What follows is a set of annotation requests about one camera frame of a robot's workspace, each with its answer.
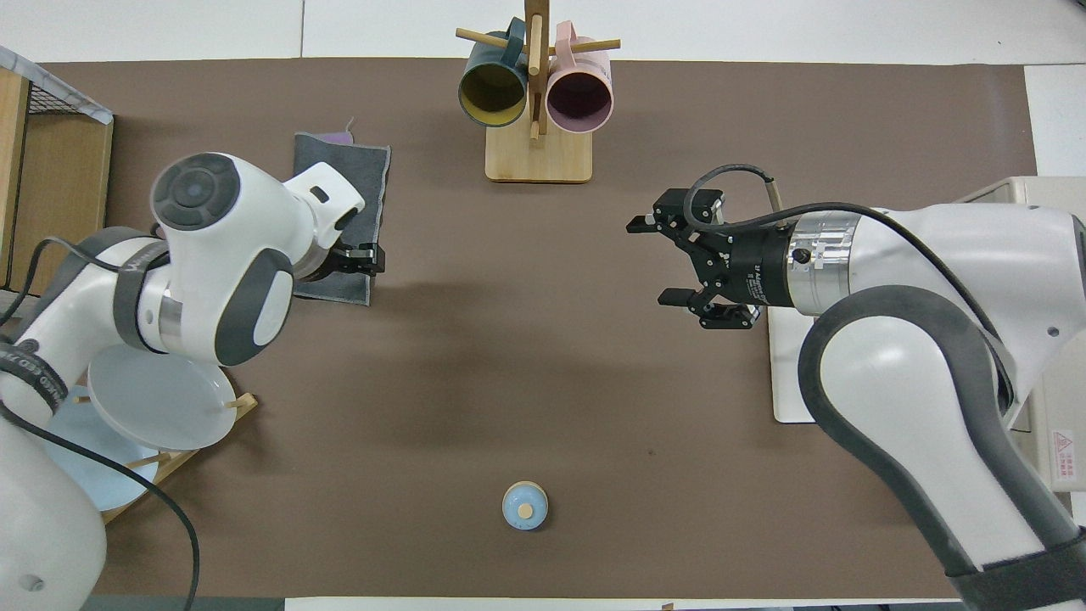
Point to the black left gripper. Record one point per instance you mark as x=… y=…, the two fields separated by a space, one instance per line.
x=331 y=261

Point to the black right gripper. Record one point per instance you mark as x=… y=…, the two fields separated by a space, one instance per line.
x=755 y=267

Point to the purple and gray towel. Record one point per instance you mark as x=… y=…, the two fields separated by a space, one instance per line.
x=369 y=187

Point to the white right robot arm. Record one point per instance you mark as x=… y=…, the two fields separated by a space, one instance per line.
x=933 y=382

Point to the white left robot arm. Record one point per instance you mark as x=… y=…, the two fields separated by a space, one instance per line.
x=212 y=255

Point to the white towel rack wooden rods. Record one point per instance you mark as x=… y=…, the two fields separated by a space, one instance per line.
x=785 y=373

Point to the wooden plate rack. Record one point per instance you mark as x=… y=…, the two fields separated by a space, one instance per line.
x=182 y=462

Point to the brown table mat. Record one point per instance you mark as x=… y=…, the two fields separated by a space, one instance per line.
x=509 y=339

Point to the wooden mug tree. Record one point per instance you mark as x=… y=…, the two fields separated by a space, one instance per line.
x=539 y=161

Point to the pink mug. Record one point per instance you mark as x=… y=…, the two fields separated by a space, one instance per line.
x=581 y=98

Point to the dark teal mug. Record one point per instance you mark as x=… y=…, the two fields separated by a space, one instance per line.
x=492 y=92

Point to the gray plate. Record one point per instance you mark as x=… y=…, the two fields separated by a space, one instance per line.
x=161 y=407

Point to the wooden shelf box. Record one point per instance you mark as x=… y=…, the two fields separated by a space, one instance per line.
x=59 y=170

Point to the light blue plate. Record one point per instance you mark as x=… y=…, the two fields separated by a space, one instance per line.
x=93 y=475

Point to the cream toaster oven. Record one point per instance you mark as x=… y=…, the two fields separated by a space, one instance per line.
x=1060 y=441

